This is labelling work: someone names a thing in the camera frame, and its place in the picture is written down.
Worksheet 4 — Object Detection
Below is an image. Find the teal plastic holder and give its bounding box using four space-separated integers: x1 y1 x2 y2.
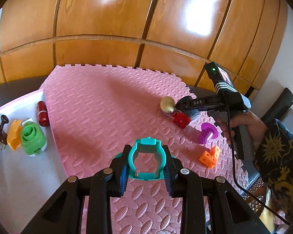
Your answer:
111 137 166 181

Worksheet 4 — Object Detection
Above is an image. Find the magenta plastic spool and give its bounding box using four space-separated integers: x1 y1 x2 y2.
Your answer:
198 123 219 144

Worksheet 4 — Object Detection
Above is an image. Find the orange cube block cluster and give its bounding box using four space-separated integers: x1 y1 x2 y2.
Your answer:
199 145 220 168

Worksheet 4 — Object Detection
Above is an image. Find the red plastic letter block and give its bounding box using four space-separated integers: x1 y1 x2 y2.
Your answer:
172 112 191 129

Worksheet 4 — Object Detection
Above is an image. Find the gold oval perforated case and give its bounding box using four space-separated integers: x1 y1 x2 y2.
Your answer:
160 96 175 113

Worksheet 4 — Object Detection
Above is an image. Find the green white plastic cap toy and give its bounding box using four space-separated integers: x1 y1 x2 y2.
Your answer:
21 119 47 157

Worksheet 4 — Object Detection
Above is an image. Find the red lipstick tube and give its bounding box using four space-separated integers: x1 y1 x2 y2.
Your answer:
37 101 50 127

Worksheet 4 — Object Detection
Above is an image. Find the orange plastic boat piece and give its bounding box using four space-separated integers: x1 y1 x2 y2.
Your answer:
7 120 22 151

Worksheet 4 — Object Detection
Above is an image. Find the clear jar black lid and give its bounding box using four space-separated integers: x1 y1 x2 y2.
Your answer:
161 96 201 121

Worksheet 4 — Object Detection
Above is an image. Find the patterned sleeve forearm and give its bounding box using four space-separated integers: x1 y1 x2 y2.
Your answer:
254 119 293 222

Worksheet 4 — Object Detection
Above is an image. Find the person right hand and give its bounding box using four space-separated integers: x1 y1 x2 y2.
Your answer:
216 111 268 151

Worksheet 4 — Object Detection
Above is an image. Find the pink foam puzzle mat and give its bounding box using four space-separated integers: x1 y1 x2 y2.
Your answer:
38 63 250 234

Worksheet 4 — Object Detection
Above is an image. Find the pink rimmed white tray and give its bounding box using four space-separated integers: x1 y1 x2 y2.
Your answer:
0 88 69 234

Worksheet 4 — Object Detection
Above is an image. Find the black cable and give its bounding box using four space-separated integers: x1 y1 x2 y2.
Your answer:
225 103 292 226

